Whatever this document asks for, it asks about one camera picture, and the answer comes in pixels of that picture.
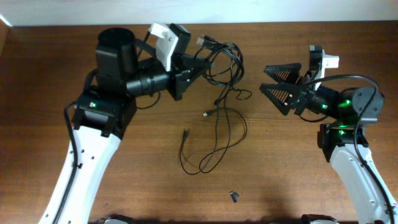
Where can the small black USB adapter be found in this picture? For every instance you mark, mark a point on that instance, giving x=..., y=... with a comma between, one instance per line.
x=234, y=195

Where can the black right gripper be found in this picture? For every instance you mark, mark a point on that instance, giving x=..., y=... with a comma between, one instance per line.
x=298, y=94

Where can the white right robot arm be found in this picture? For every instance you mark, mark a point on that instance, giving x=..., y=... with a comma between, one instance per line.
x=354, y=102

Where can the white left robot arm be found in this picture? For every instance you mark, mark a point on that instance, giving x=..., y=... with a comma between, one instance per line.
x=126, y=68

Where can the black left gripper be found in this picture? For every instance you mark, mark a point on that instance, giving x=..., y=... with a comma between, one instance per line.
x=178, y=83

